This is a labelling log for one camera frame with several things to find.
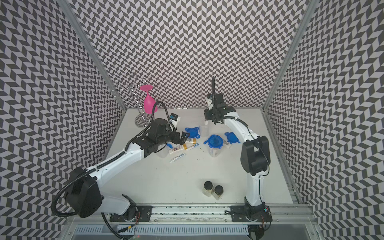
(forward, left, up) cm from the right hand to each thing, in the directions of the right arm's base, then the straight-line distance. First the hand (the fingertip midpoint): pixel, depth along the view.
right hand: (207, 115), depth 92 cm
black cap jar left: (-41, +1, -8) cm, 42 cm away
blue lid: (0, +10, -18) cm, 20 cm away
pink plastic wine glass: (+5, +36, +7) cm, 37 cm away
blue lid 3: (-16, -4, -6) cm, 17 cm away
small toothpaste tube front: (-21, +19, -15) cm, 32 cm away
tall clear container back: (-6, +2, -8) cm, 10 cm away
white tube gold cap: (-13, +15, -15) cm, 25 cm away
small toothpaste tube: (-12, +8, -17) cm, 22 cm away
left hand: (-15, +14, +2) cm, 21 cm away
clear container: (-20, -4, -11) cm, 23 cm away
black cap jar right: (-43, -4, -8) cm, 44 cm away
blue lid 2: (-7, -16, -15) cm, 24 cm away
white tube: (-12, -12, -15) cm, 23 cm away
